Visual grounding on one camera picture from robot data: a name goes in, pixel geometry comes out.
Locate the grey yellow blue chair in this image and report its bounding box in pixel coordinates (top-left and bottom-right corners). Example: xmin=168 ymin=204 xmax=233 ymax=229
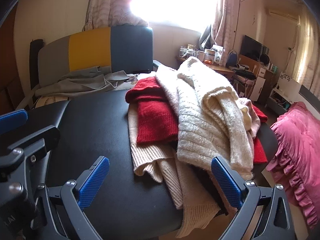
xmin=36 ymin=26 xmax=160 ymax=110

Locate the beige striped curtain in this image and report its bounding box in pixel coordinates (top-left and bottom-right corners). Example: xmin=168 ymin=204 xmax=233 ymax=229
xmin=291 ymin=5 xmax=320 ymax=93

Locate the cream seat cushion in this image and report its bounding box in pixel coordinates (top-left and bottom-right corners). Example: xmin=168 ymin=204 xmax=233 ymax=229
xmin=36 ymin=95 xmax=71 ymax=109

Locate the blue backed metal chair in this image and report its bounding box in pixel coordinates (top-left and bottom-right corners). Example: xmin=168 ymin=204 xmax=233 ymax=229
xmin=226 ymin=50 xmax=238 ymax=68

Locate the beige ribbed sweater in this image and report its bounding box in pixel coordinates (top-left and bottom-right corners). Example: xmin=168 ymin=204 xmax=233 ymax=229
xmin=127 ymin=105 xmax=230 ymax=239

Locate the black flat screen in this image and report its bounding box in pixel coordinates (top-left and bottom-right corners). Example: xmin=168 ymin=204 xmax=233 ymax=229
xmin=240 ymin=35 xmax=263 ymax=60

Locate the pink patterned curtain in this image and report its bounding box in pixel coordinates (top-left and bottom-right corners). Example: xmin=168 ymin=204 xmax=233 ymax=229
xmin=212 ymin=0 xmax=242 ymax=60
xmin=84 ymin=0 xmax=149 ymax=30

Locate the white air conditioner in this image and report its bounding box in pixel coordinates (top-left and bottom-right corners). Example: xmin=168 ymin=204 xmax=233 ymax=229
xmin=267 ymin=9 xmax=299 ymax=22

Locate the red sweater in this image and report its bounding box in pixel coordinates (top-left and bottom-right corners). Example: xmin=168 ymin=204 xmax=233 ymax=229
xmin=125 ymin=77 xmax=269 ymax=164

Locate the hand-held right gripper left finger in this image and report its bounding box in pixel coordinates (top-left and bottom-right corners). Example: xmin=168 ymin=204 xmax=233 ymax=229
xmin=34 ymin=156 xmax=110 ymax=240

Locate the white cabinet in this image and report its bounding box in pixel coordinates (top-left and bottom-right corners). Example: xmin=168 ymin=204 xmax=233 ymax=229
xmin=250 ymin=66 xmax=265 ymax=103

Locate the grey cloth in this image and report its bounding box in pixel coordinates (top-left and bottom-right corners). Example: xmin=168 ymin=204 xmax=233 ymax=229
xmin=34 ymin=66 xmax=138 ymax=98

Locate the pale pink knit sweater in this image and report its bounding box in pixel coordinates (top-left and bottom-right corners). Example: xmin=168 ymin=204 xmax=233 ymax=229
xmin=154 ymin=64 xmax=262 ymax=140

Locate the pink ruffled quilt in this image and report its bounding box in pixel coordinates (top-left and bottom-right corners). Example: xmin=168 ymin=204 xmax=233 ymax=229
xmin=266 ymin=102 xmax=320 ymax=230

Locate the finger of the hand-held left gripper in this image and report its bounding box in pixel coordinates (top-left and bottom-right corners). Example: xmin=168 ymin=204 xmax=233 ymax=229
xmin=0 ymin=109 xmax=61 ymax=183

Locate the white low shelf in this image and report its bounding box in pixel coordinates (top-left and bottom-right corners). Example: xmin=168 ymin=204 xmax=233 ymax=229
xmin=266 ymin=72 xmax=302 ymax=117

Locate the wooden desk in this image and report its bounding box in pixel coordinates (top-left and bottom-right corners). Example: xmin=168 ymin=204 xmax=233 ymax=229
xmin=176 ymin=55 xmax=235 ymax=80

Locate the bright window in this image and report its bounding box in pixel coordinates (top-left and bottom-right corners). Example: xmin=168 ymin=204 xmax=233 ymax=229
xmin=130 ymin=0 xmax=223 ymax=34

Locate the dark grey bag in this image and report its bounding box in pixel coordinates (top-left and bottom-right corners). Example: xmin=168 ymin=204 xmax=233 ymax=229
xmin=199 ymin=25 xmax=213 ymax=50

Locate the white fluffy sweater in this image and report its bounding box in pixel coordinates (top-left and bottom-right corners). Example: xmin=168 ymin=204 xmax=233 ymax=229
xmin=176 ymin=56 xmax=254 ymax=180

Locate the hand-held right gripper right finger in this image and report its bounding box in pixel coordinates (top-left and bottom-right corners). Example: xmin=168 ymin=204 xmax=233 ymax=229
xmin=211 ymin=156 xmax=297 ymax=240

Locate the group of jars and boxes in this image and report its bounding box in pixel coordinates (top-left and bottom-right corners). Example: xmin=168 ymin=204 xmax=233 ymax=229
xmin=179 ymin=44 xmax=225 ymax=64

